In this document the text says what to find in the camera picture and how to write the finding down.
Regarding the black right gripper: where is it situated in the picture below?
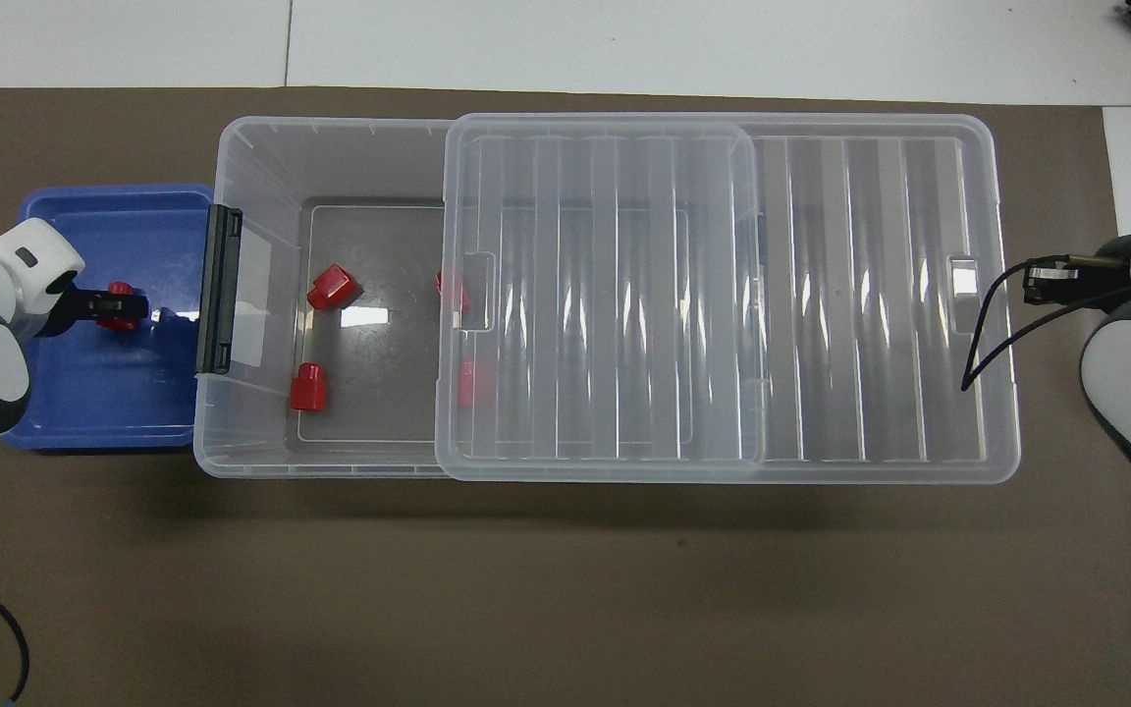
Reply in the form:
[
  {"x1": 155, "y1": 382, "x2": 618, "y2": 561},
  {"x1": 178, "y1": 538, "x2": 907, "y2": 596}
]
[{"x1": 1021, "y1": 257, "x2": 1131, "y2": 309}]

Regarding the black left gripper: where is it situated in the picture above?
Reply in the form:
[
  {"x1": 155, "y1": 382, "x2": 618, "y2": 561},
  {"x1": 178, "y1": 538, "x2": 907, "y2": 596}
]
[{"x1": 45, "y1": 276, "x2": 150, "y2": 338}]

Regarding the red block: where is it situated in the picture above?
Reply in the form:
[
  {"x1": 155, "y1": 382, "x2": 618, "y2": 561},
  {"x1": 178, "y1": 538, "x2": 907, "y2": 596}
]
[
  {"x1": 289, "y1": 361, "x2": 329, "y2": 412},
  {"x1": 98, "y1": 281, "x2": 145, "y2": 333},
  {"x1": 435, "y1": 269, "x2": 474, "y2": 314},
  {"x1": 306, "y1": 262, "x2": 363, "y2": 312},
  {"x1": 457, "y1": 357, "x2": 494, "y2": 409}
]

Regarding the clear ribbed box lid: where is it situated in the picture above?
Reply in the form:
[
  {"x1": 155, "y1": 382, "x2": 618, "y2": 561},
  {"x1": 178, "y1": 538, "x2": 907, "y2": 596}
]
[{"x1": 434, "y1": 112, "x2": 1022, "y2": 486}]

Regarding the blue plastic tray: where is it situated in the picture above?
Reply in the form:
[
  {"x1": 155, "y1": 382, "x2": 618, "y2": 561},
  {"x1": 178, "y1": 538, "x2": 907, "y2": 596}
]
[{"x1": 0, "y1": 184, "x2": 217, "y2": 454}]

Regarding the clear plastic storage box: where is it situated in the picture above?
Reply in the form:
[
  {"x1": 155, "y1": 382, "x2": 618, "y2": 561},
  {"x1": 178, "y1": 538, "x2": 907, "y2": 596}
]
[{"x1": 193, "y1": 115, "x2": 764, "y2": 481}]

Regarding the brown table mat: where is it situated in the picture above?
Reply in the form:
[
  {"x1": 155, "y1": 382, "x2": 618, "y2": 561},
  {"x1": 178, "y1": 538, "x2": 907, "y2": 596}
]
[{"x1": 0, "y1": 86, "x2": 1131, "y2": 707}]

